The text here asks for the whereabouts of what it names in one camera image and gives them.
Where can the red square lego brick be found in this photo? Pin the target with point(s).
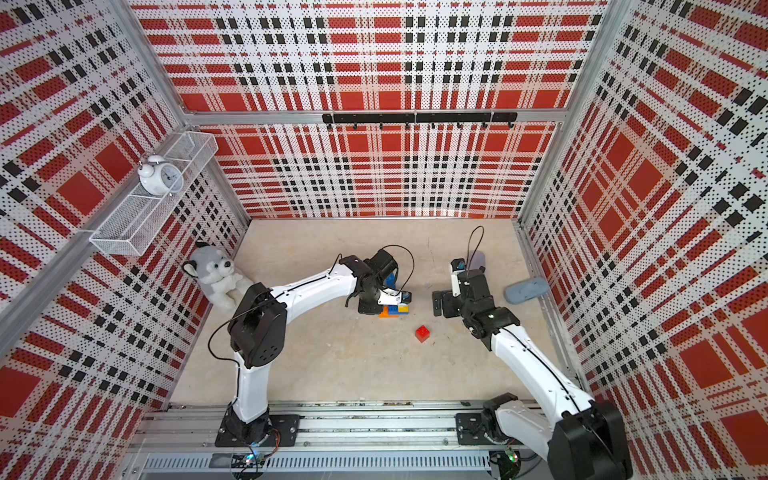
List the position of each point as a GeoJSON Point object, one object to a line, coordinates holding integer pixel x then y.
{"type": "Point", "coordinates": [422, 334]}

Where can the purple grey oval case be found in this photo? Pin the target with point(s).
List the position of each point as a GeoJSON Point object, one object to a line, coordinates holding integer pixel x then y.
{"type": "Point", "coordinates": [477, 261]}

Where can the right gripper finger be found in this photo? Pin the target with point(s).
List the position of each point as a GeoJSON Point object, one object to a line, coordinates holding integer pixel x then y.
{"type": "Point", "coordinates": [437, 302]}
{"type": "Point", "coordinates": [451, 305]}

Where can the white alarm clock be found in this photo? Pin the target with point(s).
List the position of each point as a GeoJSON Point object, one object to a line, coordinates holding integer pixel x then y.
{"type": "Point", "coordinates": [159, 177]}

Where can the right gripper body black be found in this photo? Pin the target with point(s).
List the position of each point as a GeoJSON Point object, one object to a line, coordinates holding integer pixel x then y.
{"type": "Point", "coordinates": [467, 309]}

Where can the white wire mesh shelf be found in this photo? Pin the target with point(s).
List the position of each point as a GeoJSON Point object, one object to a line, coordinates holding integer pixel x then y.
{"type": "Point", "coordinates": [134, 223]}

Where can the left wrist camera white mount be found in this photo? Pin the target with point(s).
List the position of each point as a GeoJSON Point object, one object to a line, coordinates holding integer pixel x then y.
{"type": "Point", "coordinates": [392, 297]}

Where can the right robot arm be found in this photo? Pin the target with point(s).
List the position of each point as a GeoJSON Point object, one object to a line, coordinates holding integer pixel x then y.
{"type": "Point", "coordinates": [578, 436]}

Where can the aluminium front rail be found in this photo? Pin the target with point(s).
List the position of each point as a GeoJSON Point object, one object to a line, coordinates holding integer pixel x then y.
{"type": "Point", "coordinates": [324, 426]}

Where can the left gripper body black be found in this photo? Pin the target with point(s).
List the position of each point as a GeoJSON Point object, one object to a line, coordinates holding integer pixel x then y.
{"type": "Point", "coordinates": [374, 292]}

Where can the black hook rail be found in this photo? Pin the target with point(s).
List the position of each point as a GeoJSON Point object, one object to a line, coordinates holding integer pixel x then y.
{"type": "Point", "coordinates": [455, 117]}

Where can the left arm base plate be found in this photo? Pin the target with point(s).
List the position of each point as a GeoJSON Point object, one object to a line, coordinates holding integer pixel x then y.
{"type": "Point", "coordinates": [268, 430]}

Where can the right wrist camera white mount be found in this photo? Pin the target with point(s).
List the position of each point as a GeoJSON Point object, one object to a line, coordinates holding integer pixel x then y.
{"type": "Point", "coordinates": [458, 272]}

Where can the grey husky plush toy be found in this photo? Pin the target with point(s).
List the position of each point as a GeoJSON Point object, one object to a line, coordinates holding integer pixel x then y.
{"type": "Point", "coordinates": [216, 274]}

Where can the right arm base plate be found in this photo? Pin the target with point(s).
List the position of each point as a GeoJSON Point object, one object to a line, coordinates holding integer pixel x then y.
{"type": "Point", "coordinates": [480, 427]}

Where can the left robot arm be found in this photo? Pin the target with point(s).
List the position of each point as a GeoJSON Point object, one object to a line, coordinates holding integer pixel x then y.
{"type": "Point", "coordinates": [258, 329]}

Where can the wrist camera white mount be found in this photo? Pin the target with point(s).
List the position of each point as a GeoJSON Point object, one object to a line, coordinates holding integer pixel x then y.
{"type": "Point", "coordinates": [392, 297]}
{"type": "Point", "coordinates": [458, 272]}

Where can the blue grey oval case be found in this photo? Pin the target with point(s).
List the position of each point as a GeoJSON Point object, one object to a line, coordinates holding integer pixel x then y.
{"type": "Point", "coordinates": [526, 290]}

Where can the blue square lego brick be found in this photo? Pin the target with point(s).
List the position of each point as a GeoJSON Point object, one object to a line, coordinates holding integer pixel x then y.
{"type": "Point", "coordinates": [391, 279]}

